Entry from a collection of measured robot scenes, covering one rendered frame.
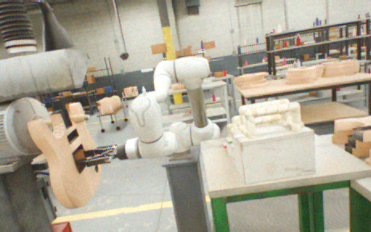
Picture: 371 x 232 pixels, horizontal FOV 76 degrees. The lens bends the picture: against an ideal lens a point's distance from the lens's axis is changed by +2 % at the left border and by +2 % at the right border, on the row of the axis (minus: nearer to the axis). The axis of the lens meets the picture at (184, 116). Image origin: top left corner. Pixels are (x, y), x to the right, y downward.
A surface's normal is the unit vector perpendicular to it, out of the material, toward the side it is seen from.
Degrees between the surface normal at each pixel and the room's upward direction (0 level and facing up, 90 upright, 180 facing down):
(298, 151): 90
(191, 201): 90
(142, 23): 90
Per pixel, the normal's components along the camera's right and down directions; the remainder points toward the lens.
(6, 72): -0.01, 0.22
